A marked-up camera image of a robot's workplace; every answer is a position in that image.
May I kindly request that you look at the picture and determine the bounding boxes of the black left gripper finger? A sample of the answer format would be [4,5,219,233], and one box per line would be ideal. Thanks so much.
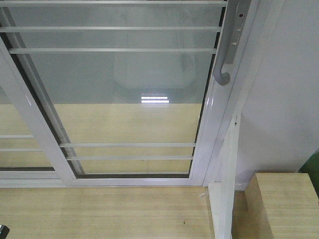
[0,225,9,239]

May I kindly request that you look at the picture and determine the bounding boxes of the white framed sliding glass door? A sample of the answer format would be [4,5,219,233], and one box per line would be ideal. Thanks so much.
[0,0,262,187]

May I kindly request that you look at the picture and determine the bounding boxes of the grey curved door handle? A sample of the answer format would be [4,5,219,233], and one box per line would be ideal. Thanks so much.
[212,0,239,86]

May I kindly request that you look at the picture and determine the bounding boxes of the grey door lock plate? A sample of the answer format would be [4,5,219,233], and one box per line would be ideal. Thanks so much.
[225,0,251,64]

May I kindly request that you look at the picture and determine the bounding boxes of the fixed white glass panel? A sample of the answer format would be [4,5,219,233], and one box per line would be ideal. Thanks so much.
[0,42,66,187]

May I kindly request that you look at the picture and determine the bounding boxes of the light wooden platform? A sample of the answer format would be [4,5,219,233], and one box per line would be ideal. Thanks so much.
[0,103,250,239]

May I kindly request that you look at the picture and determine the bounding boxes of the light wooden box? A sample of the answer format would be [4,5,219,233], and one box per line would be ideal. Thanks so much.
[245,173,319,239]

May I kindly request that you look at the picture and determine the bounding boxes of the green sandbag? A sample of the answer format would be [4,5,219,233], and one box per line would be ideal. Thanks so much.
[299,150,319,174]

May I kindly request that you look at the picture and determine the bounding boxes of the white wall panel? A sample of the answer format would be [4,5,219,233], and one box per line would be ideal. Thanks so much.
[236,0,319,189]

